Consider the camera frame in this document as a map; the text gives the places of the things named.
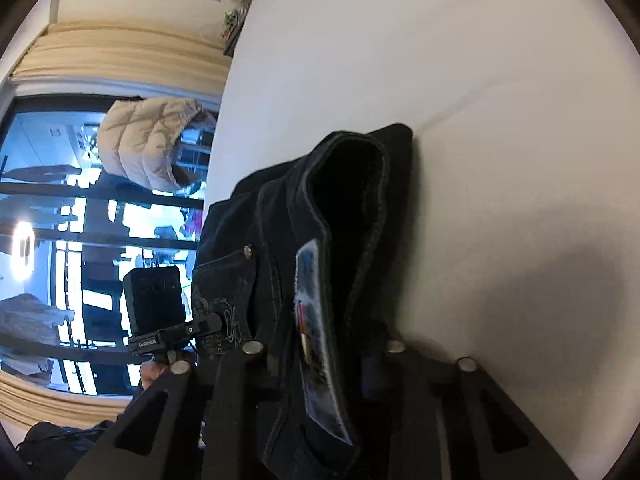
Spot black denim pants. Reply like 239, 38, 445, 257
192, 124, 413, 479

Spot person's left hand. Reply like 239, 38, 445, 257
139, 360, 169, 390

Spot white bed sheet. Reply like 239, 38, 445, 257
206, 0, 639, 479

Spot beige puffer jacket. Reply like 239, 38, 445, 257
96, 96, 215, 193

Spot cream curtain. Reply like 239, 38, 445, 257
11, 21, 231, 96

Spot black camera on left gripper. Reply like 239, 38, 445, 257
122, 266, 222, 364

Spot large window frame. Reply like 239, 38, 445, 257
1, 94, 218, 396

